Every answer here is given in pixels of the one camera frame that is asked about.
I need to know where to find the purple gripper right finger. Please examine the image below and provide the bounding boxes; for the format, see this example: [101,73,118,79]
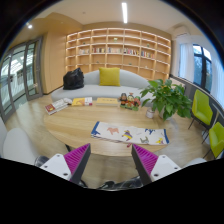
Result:
[131,144,180,185]

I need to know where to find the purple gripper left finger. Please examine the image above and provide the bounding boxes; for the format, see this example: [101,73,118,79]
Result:
[41,144,91,184]

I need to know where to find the round wooden table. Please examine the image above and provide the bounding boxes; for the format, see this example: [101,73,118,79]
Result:
[44,103,188,157]

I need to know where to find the small white cup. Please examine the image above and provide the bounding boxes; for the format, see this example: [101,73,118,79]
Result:
[146,108,155,119]

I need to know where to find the white chair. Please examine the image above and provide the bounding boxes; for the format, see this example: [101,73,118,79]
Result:
[0,117,39,165]

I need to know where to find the orange picture book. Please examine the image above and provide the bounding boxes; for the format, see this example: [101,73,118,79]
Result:
[72,97,92,106]

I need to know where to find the colourful toy figures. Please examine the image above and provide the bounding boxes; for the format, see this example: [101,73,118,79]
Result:
[119,93,141,111]

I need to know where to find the green potted plant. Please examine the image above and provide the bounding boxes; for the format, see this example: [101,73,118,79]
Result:
[140,79,192,121]

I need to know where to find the yellow book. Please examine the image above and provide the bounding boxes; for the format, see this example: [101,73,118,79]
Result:
[96,97,118,106]

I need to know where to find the lime green chair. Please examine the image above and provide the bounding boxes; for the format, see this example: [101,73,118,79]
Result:
[192,90,213,129]
[208,122,224,158]

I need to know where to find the black bag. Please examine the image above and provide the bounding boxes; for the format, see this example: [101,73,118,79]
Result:
[63,68,84,90]

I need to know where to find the grey sofa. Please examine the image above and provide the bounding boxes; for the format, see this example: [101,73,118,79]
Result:
[51,70,149,101]

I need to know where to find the yellow cushion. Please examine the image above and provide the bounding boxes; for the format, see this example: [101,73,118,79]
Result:
[99,67,120,86]

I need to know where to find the glass door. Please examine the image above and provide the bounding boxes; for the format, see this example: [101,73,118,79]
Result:
[0,37,43,121]

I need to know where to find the wooden bookshelf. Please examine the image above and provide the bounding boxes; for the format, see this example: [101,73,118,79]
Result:
[66,28,171,80]

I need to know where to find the white curtain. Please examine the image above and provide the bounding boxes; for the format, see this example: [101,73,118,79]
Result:
[179,43,194,82]

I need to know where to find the ceiling light strip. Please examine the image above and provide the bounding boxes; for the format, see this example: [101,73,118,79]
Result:
[121,2,128,24]

